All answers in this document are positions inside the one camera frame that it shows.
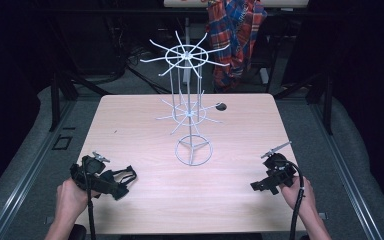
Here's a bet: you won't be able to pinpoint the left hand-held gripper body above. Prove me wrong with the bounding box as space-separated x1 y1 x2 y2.
69 151 130 201

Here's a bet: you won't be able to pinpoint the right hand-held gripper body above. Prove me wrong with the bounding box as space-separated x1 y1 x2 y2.
260 141 298 188

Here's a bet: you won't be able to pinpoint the person's right hand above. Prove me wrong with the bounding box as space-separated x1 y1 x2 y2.
279 176 317 220

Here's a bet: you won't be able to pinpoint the person's left hand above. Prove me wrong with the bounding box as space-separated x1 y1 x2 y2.
55 177 100 226

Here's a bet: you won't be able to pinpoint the black chair seat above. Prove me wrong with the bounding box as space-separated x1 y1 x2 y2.
68 224 88 240

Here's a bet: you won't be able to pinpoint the white table leg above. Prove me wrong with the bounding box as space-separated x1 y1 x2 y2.
181 16 193 85

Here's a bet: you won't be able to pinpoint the red blue plaid cloth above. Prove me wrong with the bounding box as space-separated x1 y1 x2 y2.
206 0 268 93

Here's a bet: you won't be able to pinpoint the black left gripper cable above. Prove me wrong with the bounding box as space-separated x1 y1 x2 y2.
80 155 97 240

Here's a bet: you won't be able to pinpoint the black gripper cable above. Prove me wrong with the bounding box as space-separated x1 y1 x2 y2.
274 159 306 240
80 155 97 240

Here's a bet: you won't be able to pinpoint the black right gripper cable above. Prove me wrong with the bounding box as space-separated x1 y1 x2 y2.
274 159 306 240

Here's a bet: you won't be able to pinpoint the black rectangular floor bracket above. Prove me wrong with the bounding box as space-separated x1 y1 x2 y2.
51 134 73 151

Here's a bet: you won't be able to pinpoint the aluminium floor rail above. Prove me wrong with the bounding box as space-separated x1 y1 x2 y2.
309 101 384 240
0 99 78 240

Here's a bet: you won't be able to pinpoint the black metal stand frame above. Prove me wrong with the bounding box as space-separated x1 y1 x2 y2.
273 72 335 136
47 70 112 133

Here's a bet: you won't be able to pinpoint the white wire display rack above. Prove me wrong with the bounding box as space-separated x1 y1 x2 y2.
139 30 231 167

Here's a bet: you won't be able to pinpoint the black floor cables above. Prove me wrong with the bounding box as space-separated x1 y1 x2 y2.
114 19 173 95

